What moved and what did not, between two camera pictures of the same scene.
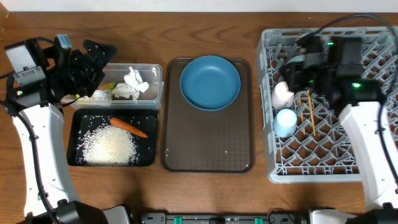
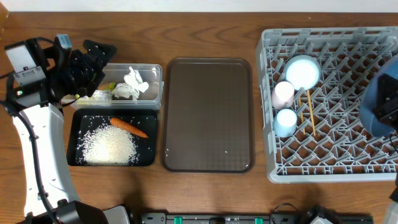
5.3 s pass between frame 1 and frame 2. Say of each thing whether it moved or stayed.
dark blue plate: moved
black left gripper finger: stayed
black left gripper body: stayed
